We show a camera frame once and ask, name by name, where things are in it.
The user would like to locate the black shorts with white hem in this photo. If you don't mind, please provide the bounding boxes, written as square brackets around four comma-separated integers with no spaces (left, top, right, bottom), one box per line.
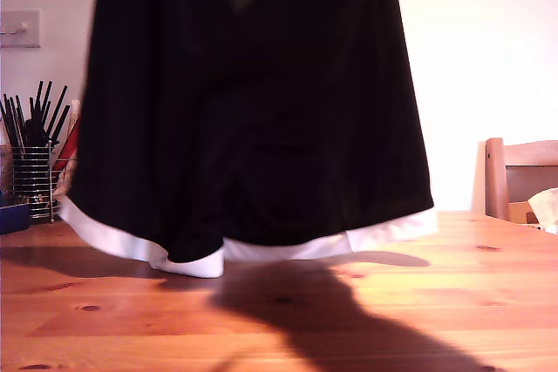
[58,0,439,280]

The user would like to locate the red paper packet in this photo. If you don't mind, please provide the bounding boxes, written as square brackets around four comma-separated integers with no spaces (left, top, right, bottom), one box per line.
[54,127,79,171]

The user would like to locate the wooden chair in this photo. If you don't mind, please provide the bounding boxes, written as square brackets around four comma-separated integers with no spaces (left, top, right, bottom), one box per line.
[483,138,558,225]

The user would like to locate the tan cardboard box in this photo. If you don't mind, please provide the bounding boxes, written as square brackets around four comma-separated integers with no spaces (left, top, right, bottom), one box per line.
[507,200,538,225]

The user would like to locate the white tissue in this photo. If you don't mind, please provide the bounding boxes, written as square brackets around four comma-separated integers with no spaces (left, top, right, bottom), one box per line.
[526,187,558,227]

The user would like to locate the blue box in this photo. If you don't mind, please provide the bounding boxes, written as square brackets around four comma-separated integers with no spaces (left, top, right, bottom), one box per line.
[0,204,31,236]

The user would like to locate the metal wire utensil holder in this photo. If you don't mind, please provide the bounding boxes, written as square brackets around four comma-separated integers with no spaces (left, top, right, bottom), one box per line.
[10,146,79,221]

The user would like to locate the white light switch plate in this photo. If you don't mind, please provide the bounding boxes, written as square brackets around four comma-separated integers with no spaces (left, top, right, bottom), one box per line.
[0,10,41,50]

